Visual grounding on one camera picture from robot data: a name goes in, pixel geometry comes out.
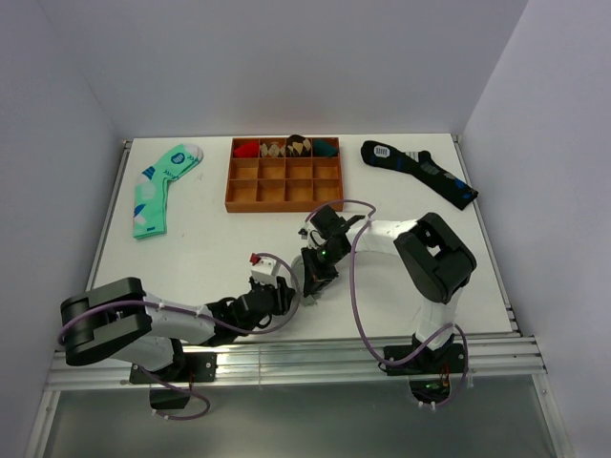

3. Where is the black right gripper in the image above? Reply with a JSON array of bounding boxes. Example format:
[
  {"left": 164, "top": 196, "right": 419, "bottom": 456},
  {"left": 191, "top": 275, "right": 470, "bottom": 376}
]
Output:
[{"left": 303, "top": 241, "right": 347, "bottom": 297}]

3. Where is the grey sock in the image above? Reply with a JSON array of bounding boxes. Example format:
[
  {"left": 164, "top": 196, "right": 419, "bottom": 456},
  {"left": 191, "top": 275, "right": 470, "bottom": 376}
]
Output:
[{"left": 289, "top": 255, "right": 320, "bottom": 306}]

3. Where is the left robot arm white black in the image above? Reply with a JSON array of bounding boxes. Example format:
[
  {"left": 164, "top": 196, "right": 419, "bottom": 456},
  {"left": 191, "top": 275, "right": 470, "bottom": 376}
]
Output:
[{"left": 58, "top": 277, "right": 298, "bottom": 382}]

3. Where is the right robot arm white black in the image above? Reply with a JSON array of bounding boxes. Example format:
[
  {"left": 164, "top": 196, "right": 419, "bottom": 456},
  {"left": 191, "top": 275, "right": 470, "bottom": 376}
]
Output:
[{"left": 299, "top": 205, "right": 476, "bottom": 375}]

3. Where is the brown wooden compartment tray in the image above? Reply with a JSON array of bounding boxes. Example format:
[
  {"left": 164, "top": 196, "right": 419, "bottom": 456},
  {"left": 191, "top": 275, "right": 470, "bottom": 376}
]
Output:
[{"left": 225, "top": 135, "right": 344, "bottom": 213}]

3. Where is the teal rolled sock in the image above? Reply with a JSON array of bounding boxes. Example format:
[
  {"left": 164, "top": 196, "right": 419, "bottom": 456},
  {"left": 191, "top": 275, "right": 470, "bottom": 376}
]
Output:
[{"left": 312, "top": 138, "right": 339, "bottom": 157}]

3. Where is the dark brown argyle rolled sock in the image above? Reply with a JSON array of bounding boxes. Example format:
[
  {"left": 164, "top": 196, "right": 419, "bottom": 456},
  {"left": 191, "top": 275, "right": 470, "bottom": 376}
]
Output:
[{"left": 284, "top": 135, "right": 312, "bottom": 157}]

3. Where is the beige argyle rolled sock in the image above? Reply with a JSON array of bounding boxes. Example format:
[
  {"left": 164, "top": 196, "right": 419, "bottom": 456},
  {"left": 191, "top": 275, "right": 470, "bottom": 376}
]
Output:
[{"left": 260, "top": 139, "right": 285, "bottom": 158}]

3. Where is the black blue patterned sock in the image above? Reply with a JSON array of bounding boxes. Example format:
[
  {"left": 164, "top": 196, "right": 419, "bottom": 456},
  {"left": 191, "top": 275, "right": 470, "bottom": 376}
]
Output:
[{"left": 360, "top": 140, "right": 478, "bottom": 210}]

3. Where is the red rolled sock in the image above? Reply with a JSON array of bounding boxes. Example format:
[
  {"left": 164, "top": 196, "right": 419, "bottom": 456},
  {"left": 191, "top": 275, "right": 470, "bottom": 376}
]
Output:
[{"left": 233, "top": 141, "right": 259, "bottom": 158}]

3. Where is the mint green patterned sock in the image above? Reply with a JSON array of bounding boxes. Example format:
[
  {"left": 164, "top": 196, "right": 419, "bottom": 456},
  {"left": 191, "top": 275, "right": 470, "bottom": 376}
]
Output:
[{"left": 132, "top": 143, "right": 203, "bottom": 239}]

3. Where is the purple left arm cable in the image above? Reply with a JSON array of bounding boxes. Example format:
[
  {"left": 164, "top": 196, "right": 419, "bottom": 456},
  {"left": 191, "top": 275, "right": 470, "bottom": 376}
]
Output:
[{"left": 56, "top": 257, "right": 303, "bottom": 421}]

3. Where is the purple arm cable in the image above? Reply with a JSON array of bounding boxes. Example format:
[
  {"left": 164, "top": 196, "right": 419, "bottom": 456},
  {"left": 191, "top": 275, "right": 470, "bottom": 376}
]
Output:
[
  {"left": 56, "top": 257, "right": 303, "bottom": 421},
  {"left": 305, "top": 198, "right": 472, "bottom": 411}
]

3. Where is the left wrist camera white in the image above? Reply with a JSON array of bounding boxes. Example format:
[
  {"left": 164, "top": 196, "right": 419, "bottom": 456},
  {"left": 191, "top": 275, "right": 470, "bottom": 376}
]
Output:
[{"left": 249, "top": 253, "right": 280, "bottom": 287}]

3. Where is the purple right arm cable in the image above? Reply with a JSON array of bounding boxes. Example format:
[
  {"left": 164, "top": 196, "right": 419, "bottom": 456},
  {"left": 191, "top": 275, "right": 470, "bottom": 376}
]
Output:
[{"left": 305, "top": 198, "right": 472, "bottom": 411}]

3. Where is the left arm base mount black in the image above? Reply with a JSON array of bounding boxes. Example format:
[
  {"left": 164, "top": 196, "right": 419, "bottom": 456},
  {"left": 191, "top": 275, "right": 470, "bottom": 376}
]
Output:
[{"left": 129, "top": 352, "right": 217, "bottom": 421}]

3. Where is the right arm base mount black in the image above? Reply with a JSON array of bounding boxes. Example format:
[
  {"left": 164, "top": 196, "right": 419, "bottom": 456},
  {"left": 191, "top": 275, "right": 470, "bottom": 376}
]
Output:
[{"left": 378, "top": 334, "right": 469, "bottom": 407}]

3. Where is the aluminium table frame rail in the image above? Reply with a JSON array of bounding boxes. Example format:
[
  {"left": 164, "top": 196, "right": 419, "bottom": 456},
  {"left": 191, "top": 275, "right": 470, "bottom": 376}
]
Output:
[{"left": 45, "top": 137, "right": 574, "bottom": 458}]

